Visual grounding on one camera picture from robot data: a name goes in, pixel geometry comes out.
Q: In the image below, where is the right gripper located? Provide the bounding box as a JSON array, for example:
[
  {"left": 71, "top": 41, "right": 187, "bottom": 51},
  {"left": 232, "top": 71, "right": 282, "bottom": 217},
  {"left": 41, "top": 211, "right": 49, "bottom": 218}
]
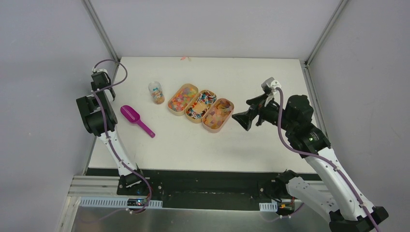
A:
[{"left": 232, "top": 92, "right": 296, "bottom": 133}]

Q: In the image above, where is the magenta plastic scoop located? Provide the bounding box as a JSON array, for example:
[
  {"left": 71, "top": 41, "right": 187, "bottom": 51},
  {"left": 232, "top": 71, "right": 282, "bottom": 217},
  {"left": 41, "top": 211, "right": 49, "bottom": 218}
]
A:
[{"left": 120, "top": 105, "right": 156, "bottom": 138}]

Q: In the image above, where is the clear plastic jar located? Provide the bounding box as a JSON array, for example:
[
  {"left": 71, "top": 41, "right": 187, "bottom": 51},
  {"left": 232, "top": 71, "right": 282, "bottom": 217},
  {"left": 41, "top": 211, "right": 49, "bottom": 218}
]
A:
[{"left": 148, "top": 81, "right": 165, "bottom": 104}]

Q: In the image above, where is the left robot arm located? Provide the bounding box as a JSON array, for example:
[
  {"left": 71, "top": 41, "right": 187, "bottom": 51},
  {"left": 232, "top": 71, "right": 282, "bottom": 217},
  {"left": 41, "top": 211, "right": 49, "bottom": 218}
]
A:
[{"left": 76, "top": 69, "right": 147, "bottom": 196}]

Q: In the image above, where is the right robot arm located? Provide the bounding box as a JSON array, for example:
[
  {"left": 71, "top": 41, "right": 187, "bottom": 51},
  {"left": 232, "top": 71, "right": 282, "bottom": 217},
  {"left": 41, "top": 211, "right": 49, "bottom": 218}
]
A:
[{"left": 232, "top": 95, "right": 389, "bottom": 232}]

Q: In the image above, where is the tray of popsicle candies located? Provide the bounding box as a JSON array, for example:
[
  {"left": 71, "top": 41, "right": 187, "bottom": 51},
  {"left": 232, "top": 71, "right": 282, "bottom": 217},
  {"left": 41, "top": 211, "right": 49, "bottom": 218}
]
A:
[{"left": 202, "top": 98, "right": 234, "bottom": 133}]

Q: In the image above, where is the tray of lollipop candies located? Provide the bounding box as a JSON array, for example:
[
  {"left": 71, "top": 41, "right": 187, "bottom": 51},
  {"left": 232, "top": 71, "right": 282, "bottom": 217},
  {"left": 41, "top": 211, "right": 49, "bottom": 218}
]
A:
[{"left": 185, "top": 90, "right": 217, "bottom": 124}]

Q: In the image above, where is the tray of gummy candies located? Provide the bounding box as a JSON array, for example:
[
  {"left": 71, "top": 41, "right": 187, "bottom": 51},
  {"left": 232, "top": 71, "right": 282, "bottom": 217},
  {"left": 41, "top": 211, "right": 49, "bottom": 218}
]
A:
[{"left": 167, "top": 84, "right": 199, "bottom": 116}]

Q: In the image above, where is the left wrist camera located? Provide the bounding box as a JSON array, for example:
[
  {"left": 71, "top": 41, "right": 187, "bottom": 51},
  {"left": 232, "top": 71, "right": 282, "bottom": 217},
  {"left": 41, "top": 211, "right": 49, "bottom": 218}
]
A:
[{"left": 91, "top": 69, "right": 111, "bottom": 91}]

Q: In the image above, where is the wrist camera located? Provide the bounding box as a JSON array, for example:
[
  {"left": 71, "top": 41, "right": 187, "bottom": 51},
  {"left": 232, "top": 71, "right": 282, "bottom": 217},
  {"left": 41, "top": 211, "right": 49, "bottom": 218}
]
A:
[
  {"left": 261, "top": 77, "right": 282, "bottom": 97},
  {"left": 91, "top": 69, "right": 111, "bottom": 91}
]

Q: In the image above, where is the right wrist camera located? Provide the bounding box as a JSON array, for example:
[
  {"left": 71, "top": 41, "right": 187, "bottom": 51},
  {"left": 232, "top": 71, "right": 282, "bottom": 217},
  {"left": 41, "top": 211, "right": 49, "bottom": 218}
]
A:
[{"left": 261, "top": 77, "right": 282, "bottom": 97}]

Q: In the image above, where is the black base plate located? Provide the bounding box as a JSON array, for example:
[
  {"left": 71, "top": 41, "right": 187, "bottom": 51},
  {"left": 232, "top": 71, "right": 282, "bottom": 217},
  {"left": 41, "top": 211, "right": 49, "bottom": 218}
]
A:
[{"left": 115, "top": 169, "right": 318, "bottom": 212}]

